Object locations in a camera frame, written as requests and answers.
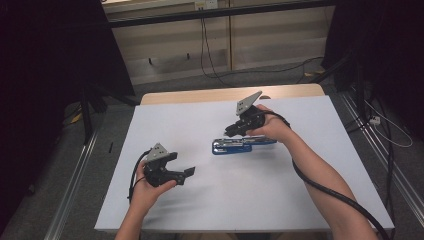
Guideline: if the tan vertical wall strip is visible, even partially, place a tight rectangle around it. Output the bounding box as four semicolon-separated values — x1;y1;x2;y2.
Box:
227;0;234;72

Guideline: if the white cable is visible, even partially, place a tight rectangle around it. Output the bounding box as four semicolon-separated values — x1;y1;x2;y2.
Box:
362;99;414;149

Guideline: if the metal floor rail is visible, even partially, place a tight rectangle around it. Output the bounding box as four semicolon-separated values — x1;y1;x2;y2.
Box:
339;91;424;219
43;131;99;240

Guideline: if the thick black gripper cable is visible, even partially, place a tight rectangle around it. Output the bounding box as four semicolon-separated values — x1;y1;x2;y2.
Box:
259;109;392;240

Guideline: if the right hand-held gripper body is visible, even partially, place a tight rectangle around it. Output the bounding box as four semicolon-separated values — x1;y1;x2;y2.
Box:
234;90;268;137

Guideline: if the black curtain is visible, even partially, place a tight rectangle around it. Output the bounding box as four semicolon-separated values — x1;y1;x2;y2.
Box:
0;0;136;234
324;0;424;141

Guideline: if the white table cover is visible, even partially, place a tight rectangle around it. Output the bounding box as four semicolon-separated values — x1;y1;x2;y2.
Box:
94;95;395;233

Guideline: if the black wall cable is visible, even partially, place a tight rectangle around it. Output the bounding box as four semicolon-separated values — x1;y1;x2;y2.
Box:
199;9;222;81
202;9;233;88

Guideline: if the black tripod stand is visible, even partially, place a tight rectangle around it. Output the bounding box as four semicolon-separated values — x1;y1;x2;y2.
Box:
79;81;141;146
308;49;369;119

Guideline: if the blue stapler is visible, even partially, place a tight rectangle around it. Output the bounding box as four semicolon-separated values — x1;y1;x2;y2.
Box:
211;135;278;156

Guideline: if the white wall outlet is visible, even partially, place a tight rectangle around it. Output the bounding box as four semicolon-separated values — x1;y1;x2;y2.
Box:
194;0;218;11

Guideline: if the black floor cable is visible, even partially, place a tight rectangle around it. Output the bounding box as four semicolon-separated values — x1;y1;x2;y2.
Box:
229;55;326;76

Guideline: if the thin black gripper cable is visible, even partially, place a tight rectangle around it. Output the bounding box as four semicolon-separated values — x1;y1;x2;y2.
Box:
127;149;153;205

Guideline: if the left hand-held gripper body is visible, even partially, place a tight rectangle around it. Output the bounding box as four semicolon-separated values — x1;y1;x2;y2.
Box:
142;142;178;188

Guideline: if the person's left hand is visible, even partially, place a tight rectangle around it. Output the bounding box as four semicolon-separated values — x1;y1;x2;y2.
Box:
129;160;178;212

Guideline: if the person's right hand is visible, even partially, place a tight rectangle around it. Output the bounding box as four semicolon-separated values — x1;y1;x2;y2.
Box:
247;104;296;144

